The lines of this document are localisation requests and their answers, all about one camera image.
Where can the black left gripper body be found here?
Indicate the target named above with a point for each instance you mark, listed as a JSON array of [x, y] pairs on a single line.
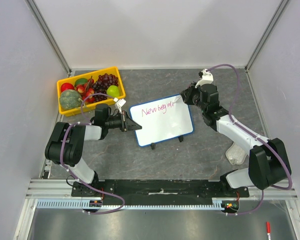
[[114, 122]]

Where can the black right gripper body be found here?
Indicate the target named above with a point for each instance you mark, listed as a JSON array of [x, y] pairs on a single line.
[[189, 95]]

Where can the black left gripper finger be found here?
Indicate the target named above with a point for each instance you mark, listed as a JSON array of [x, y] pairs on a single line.
[[133, 127], [129, 122]]

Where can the blue framed whiteboard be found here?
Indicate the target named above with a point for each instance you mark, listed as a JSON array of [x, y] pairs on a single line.
[[161, 120]]

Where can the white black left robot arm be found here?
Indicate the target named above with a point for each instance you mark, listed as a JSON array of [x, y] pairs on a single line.
[[65, 146]]

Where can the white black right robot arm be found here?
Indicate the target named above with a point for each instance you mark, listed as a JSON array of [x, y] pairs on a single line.
[[268, 161]]

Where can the green apple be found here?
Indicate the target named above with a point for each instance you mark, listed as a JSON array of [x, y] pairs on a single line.
[[113, 91]]

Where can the dark purple grape bunch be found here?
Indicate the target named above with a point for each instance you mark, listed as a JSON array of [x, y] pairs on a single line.
[[102, 84]]

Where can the red yellow small fruits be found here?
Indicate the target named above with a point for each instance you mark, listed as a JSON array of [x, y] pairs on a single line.
[[86, 92]]

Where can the green netted melon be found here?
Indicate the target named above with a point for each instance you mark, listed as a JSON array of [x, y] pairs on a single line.
[[70, 99]]

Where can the yellow plastic fruit bin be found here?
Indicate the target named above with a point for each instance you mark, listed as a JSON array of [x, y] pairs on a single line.
[[92, 77]]

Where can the green lime fruit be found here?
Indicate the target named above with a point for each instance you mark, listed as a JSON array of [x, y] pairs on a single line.
[[80, 81]]

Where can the red apple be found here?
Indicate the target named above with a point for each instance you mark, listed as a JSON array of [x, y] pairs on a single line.
[[66, 86]]

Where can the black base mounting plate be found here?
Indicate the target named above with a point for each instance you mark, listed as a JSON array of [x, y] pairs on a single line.
[[162, 192]]

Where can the white bead eraser pad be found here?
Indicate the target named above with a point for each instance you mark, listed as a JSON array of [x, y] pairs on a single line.
[[235, 155]]

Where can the red marker pen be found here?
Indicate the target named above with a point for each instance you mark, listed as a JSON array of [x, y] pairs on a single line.
[[268, 230]]

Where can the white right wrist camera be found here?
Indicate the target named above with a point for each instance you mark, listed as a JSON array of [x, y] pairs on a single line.
[[205, 77]]

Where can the aluminium frame rail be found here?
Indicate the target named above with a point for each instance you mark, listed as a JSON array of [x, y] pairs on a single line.
[[48, 189]]

